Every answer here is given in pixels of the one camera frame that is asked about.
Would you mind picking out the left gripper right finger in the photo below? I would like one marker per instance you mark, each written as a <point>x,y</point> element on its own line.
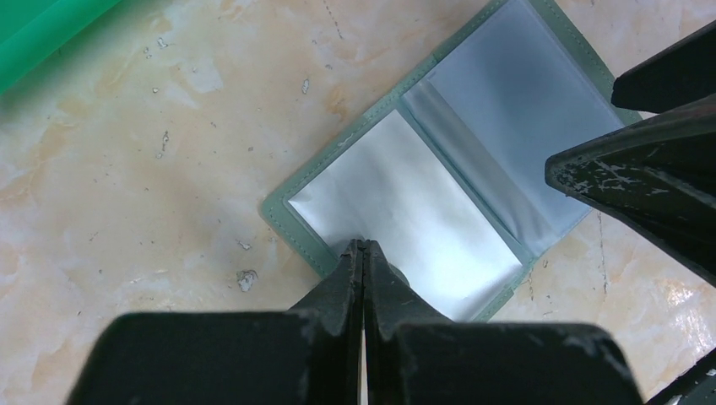
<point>417,356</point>

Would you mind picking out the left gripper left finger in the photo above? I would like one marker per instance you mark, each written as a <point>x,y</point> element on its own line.
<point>308,354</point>

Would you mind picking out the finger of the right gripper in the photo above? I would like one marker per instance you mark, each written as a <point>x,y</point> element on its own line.
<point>656,176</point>
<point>678,75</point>

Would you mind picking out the sage green card holder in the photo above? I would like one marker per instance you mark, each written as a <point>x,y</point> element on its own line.
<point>446,172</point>

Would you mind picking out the green plastic bin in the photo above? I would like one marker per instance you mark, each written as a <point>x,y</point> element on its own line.
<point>32,30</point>

